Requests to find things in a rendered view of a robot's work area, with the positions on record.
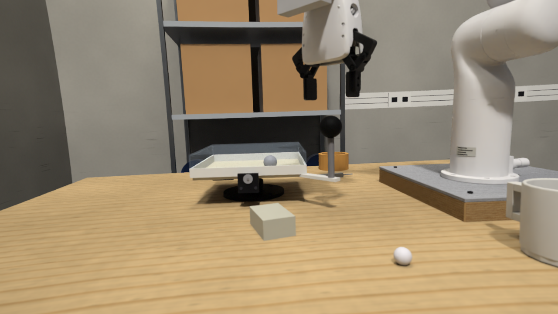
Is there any white mug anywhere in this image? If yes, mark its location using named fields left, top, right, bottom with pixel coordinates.
left=506, top=178, right=558, bottom=267

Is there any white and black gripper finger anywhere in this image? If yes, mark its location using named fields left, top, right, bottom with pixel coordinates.
left=292, top=47, right=321, bottom=100
left=342, top=30, right=377, bottom=97

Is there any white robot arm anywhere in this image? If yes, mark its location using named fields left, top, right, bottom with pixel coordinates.
left=441, top=0, right=558, bottom=184

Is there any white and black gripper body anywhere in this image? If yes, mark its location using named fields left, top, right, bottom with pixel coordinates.
left=302, top=0, right=363, bottom=66

